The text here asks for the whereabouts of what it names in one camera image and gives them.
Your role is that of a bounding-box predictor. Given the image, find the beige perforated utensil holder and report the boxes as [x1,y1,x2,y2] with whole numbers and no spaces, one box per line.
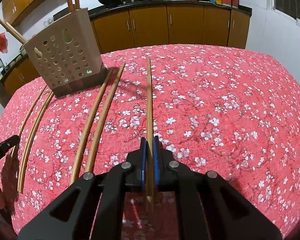
[23,8,107,98]

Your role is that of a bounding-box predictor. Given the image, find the red floral tablecloth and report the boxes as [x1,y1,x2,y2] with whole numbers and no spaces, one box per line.
[0,44,300,239]

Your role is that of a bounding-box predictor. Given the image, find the lower wooden kitchen cabinets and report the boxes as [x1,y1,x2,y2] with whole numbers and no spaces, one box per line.
[2,3,251,98]

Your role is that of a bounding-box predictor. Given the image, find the black kitchen countertop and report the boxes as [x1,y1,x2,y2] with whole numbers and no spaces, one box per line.
[0,0,253,91]

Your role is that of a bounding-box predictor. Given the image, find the red plastic bag on wall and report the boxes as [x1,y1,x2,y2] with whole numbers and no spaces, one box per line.
[0,33,8,53]

